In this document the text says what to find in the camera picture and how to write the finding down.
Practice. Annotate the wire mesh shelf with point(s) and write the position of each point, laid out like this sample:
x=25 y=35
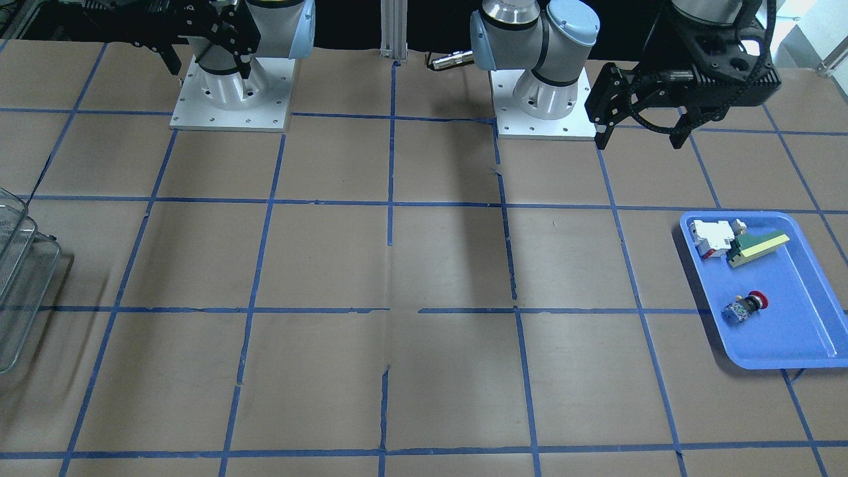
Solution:
x=28 y=261

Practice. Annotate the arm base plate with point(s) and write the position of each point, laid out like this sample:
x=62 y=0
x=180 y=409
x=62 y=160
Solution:
x=513 y=123
x=199 y=116

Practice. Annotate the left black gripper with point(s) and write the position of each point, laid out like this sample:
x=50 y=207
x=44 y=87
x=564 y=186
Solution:
x=615 y=93

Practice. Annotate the red emergency stop button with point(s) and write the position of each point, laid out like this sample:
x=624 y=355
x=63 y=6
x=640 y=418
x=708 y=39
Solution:
x=744 y=307

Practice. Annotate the white circuit breaker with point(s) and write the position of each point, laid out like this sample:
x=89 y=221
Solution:
x=714 y=239

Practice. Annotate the aluminium frame post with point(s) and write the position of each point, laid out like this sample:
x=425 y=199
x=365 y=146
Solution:
x=393 y=23

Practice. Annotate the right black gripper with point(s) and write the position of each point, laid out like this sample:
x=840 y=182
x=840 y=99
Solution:
x=213 y=26

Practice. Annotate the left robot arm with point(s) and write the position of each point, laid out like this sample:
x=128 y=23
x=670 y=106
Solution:
x=551 y=45

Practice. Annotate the green yellow terminal block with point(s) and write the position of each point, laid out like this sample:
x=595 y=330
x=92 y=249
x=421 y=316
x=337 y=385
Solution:
x=747 y=246

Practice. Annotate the blue plastic tray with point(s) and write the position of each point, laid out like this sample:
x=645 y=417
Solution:
x=804 y=325

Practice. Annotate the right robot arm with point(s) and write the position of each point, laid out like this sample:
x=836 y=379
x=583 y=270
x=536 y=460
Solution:
x=287 y=28

